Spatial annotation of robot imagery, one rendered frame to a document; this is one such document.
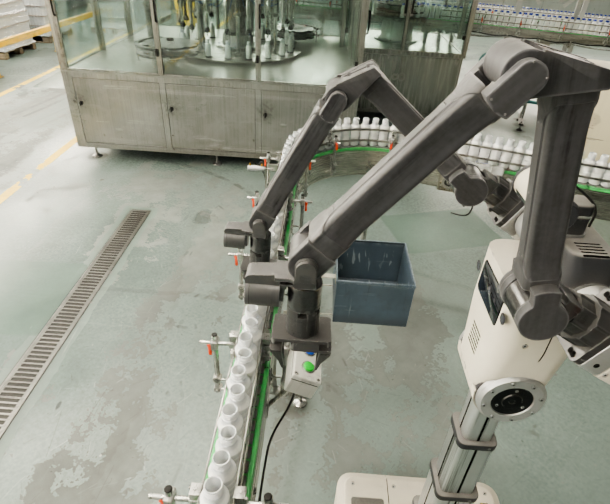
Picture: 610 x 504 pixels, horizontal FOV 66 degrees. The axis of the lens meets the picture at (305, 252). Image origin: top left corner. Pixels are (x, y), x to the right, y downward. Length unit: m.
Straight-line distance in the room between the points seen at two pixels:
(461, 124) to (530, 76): 0.09
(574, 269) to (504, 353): 0.24
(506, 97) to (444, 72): 6.08
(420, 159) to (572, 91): 0.19
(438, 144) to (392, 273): 1.60
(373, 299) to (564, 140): 1.32
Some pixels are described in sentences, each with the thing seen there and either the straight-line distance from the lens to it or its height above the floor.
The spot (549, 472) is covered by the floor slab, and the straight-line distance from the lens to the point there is 2.73.
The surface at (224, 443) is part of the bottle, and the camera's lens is 1.11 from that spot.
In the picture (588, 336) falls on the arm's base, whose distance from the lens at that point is 0.89.
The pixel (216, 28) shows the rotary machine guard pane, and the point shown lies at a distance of 4.65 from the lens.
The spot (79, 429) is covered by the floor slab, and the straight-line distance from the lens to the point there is 2.69.
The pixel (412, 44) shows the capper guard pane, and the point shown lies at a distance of 6.56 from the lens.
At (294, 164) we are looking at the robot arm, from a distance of 1.15.
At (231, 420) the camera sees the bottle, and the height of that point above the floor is 1.15.
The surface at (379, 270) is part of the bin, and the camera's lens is 2.20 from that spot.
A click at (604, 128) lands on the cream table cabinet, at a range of 5.33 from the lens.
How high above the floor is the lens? 2.07
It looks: 34 degrees down
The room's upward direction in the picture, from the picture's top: 4 degrees clockwise
